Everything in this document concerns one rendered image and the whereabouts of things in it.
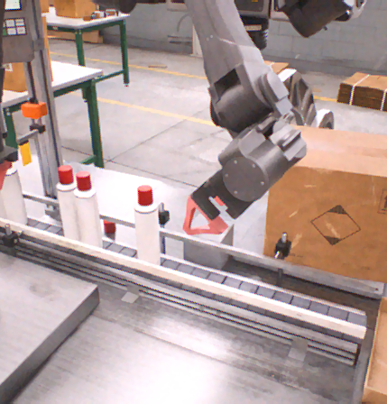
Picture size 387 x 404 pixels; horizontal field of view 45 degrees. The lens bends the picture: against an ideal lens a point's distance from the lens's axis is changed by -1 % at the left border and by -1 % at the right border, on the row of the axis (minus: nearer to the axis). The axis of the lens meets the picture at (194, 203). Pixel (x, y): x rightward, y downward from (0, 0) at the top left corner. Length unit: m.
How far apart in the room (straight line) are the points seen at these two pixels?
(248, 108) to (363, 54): 5.65
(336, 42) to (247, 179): 5.77
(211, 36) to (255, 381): 0.62
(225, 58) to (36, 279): 0.70
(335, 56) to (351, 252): 5.29
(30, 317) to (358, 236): 0.72
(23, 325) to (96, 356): 0.16
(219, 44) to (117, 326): 0.64
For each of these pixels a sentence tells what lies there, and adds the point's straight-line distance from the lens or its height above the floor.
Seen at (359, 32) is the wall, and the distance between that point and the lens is 6.19.
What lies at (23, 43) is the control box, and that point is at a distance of 1.22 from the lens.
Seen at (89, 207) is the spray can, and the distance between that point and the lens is 1.09.
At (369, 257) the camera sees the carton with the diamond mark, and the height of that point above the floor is 0.92.
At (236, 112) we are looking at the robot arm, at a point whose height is 1.36.
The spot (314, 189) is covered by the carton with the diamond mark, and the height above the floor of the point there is 1.07.
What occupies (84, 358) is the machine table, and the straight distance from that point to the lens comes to 0.99.
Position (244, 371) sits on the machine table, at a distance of 0.95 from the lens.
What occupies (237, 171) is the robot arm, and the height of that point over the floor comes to 1.31.
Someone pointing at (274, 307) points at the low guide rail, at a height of 0.91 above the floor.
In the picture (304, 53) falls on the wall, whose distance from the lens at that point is 6.44.
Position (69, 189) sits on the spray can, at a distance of 1.11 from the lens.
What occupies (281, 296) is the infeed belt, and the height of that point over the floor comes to 0.88.
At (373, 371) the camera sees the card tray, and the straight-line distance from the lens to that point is 1.00.
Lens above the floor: 1.55
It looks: 30 degrees down
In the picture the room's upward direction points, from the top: straight up
